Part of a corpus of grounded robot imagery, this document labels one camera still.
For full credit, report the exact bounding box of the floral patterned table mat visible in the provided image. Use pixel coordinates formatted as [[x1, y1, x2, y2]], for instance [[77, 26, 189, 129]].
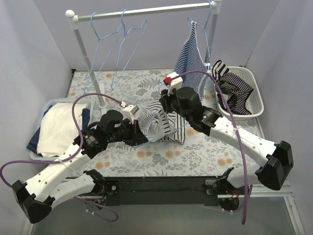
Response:
[[71, 70, 254, 177]]

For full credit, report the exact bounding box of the white plastic basket left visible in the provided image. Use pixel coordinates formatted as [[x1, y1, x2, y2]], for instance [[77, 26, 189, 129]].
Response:
[[29, 97, 94, 161]]

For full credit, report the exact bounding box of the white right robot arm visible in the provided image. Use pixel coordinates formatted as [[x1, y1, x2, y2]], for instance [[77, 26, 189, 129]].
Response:
[[160, 87, 294, 195]]

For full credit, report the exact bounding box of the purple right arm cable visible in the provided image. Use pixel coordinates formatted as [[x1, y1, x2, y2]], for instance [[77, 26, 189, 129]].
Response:
[[171, 70, 252, 225]]

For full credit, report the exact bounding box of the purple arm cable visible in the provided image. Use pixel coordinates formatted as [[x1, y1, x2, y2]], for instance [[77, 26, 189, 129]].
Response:
[[171, 70, 252, 225], [0, 93, 125, 222]]

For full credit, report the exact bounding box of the white black thin striped tank top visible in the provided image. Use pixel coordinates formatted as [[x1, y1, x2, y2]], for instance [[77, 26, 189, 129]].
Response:
[[139, 99, 188, 145]]

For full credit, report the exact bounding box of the blue white striped tank top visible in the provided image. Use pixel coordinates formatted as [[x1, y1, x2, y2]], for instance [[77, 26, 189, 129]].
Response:
[[174, 21, 209, 100]]

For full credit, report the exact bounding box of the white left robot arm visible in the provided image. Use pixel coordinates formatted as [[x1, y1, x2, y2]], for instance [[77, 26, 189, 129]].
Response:
[[12, 110, 148, 224]]

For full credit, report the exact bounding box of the wide black white striped tank top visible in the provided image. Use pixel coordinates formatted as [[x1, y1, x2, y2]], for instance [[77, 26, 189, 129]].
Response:
[[212, 60, 230, 85]]

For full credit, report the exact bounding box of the light blue wire hanger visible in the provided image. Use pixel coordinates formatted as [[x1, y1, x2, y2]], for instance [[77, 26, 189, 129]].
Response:
[[84, 12, 125, 94]]

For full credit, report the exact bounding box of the white perforated plastic basket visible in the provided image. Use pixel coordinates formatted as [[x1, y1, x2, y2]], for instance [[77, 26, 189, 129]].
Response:
[[212, 61, 264, 120]]

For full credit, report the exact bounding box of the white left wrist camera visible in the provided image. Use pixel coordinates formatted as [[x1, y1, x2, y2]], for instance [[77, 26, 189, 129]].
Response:
[[121, 105, 139, 124]]

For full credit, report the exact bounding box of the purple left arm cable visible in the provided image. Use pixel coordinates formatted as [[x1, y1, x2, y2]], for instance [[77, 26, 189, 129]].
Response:
[[0, 93, 125, 222]]

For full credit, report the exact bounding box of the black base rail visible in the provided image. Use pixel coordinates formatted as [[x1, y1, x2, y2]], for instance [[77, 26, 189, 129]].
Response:
[[73, 175, 247, 207]]

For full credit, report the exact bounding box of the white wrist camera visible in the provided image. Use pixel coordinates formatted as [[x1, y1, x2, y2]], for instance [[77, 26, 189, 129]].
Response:
[[164, 72, 183, 95], [121, 105, 139, 124]]

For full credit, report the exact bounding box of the silver white clothes rack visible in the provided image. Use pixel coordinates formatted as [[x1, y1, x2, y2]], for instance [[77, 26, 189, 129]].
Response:
[[65, 0, 222, 109]]

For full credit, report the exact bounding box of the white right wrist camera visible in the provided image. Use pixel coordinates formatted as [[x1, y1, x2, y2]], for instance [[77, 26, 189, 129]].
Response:
[[164, 72, 183, 95]]

